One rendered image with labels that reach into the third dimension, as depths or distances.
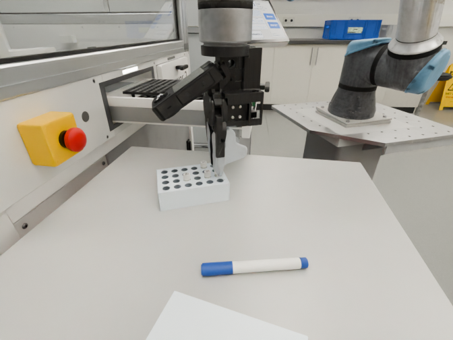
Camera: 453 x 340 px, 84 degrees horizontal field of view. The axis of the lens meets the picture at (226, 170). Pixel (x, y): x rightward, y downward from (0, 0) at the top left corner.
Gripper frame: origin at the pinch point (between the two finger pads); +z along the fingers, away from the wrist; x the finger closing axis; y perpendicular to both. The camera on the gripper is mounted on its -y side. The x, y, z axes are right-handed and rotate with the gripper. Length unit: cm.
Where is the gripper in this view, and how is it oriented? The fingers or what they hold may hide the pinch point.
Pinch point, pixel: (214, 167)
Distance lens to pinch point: 46.0
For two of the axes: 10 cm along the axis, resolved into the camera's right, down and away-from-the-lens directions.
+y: 9.6, -1.4, 2.4
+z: 0.0, 8.7, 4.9
